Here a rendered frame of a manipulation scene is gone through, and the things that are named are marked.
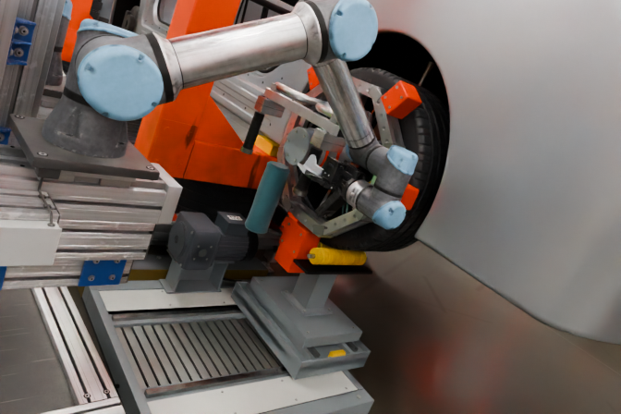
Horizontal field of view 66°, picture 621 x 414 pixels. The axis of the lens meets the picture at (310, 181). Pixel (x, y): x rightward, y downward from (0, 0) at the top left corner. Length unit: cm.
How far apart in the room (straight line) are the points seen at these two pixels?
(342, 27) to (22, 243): 64
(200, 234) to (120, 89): 110
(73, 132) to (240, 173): 116
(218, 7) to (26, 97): 84
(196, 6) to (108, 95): 101
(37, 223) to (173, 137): 103
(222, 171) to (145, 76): 123
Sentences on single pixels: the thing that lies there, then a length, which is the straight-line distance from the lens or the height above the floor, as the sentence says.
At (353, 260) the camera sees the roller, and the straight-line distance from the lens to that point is 177.
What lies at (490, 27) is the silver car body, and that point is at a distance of 151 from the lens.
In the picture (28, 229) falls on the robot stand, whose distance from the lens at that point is 86.
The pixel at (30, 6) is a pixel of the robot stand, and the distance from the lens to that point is 113.
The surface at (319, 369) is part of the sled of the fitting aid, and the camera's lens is 185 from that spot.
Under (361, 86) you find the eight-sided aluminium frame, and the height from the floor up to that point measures 110.
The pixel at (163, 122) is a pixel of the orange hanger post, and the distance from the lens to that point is 181.
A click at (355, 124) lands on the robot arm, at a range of 118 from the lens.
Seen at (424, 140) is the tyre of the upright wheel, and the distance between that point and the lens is 152.
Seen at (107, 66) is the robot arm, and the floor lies 100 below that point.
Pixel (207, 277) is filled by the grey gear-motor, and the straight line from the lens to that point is 217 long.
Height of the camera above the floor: 112
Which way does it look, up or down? 13 degrees down
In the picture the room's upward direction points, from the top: 22 degrees clockwise
